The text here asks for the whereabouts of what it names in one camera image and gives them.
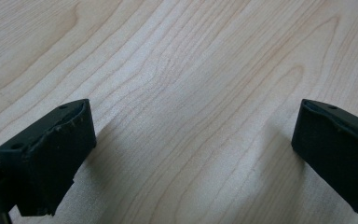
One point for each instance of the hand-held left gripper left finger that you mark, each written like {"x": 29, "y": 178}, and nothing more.
{"x": 49, "y": 161}

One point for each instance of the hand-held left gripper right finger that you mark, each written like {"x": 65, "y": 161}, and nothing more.
{"x": 335, "y": 155}

